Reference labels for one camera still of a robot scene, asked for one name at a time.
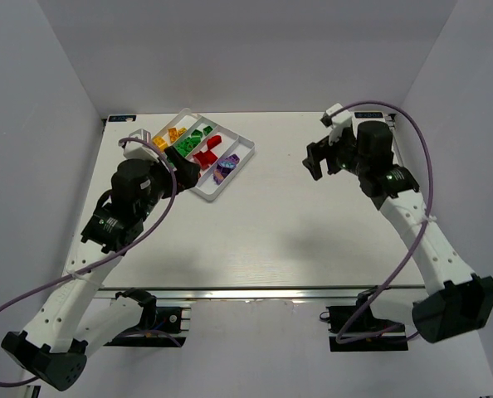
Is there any green bush lego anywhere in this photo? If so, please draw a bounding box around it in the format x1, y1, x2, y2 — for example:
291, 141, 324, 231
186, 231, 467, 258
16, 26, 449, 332
183, 138, 200, 150

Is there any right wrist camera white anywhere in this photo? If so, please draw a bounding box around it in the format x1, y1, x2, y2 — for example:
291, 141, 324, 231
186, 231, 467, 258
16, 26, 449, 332
320, 103, 352, 144

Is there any left blue table label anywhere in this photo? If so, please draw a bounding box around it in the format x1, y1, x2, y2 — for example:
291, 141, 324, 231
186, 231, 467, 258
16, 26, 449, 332
107, 114, 137, 123

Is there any small green lego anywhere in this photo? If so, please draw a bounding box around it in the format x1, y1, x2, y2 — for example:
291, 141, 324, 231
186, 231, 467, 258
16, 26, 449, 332
191, 129, 203, 139

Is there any large yellow rounded lego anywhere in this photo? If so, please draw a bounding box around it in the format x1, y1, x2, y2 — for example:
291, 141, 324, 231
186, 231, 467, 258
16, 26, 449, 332
153, 136, 168, 152

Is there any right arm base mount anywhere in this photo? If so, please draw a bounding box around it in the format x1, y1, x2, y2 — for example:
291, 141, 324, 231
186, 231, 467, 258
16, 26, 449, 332
319, 289, 408, 352

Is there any white divided sorting tray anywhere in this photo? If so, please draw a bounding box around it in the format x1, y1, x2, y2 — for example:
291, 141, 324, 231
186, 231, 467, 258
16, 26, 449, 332
151, 109, 255, 202

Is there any green square lego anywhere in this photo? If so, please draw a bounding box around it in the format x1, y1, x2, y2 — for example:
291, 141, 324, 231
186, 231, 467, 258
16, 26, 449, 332
203, 126, 213, 136

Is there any blue table label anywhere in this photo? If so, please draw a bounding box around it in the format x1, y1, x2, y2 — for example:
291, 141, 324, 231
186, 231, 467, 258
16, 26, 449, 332
107, 114, 137, 123
354, 111, 384, 119

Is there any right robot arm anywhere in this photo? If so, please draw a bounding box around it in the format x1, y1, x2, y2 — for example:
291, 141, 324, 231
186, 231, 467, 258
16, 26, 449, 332
302, 120, 493, 343

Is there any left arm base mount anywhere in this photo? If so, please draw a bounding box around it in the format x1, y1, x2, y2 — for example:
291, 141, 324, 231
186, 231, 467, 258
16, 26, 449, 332
105, 289, 191, 348

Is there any right blue table label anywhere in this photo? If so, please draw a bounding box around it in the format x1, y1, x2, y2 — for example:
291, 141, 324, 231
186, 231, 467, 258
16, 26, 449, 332
354, 111, 384, 119

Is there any yellow 2x4 lego brick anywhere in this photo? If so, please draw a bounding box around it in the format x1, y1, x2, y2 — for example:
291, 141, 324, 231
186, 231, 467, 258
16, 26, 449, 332
168, 128, 179, 143

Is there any green 2x4 lego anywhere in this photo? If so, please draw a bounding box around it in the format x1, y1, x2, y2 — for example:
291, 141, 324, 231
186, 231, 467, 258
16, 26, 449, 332
175, 141, 191, 157

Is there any purple lego brick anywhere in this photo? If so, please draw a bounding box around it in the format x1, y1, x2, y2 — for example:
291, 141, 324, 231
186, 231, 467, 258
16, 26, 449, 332
225, 153, 240, 164
212, 170, 226, 185

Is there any red tall lego in tray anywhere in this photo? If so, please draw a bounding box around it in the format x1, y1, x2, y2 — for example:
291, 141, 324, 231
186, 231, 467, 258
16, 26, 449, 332
193, 150, 217, 170

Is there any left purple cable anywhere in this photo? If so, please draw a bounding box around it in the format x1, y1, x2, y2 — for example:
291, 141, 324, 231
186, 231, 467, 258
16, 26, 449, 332
0, 137, 188, 389

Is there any purple round flower lego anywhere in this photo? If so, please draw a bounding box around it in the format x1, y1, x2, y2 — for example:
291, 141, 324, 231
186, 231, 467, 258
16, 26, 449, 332
216, 160, 237, 176

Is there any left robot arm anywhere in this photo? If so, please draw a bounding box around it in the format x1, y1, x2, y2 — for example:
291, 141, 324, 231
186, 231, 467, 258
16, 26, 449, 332
2, 147, 200, 391

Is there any red sloped lego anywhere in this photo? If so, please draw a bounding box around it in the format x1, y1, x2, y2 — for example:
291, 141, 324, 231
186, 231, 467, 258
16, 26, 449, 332
206, 134, 222, 150

